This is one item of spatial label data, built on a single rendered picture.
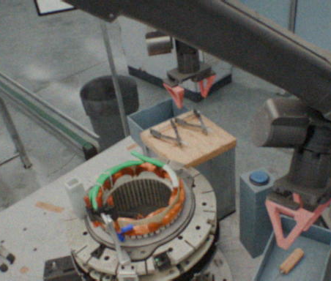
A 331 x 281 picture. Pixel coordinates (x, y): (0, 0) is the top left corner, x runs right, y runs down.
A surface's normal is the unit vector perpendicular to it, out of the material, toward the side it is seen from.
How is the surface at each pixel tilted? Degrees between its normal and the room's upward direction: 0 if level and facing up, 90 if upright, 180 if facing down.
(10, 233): 0
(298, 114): 19
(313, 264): 0
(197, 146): 0
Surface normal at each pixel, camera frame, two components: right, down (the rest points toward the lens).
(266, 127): -0.96, -0.05
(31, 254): -0.11, -0.80
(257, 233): 0.40, 0.51
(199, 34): 0.11, 0.79
